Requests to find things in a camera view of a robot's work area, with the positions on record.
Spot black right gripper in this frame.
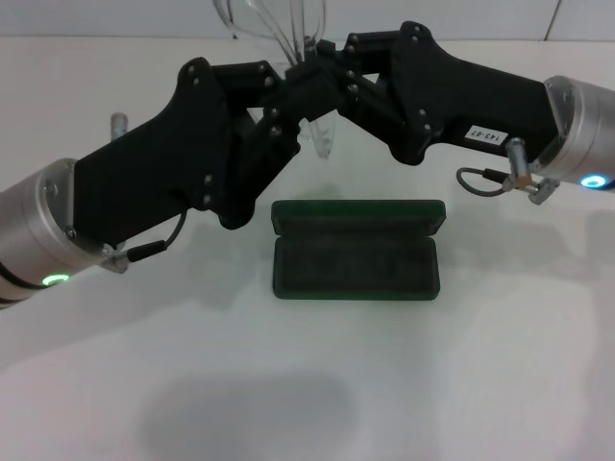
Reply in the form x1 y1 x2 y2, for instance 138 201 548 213
316 20 562 168

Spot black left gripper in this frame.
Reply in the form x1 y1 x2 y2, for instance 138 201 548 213
71 57 333 231

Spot clear plastic glasses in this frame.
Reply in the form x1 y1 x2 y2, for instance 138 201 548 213
213 0 338 161

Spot green glasses case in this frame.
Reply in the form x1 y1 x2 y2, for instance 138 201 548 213
270 198 447 303

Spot silver left gripper post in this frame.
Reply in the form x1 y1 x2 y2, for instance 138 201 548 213
110 111 132 142

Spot silver gripper post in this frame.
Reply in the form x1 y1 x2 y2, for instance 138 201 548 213
110 111 132 142
507 136 534 188

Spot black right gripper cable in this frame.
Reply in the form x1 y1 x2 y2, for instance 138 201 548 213
455 166 560 206

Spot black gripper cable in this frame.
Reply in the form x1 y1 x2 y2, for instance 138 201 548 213
102 207 189 276
455 166 560 206

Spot silver right gripper post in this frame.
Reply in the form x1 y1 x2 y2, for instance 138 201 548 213
507 136 534 188

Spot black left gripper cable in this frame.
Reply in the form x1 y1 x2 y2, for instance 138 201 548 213
102 207 189 276

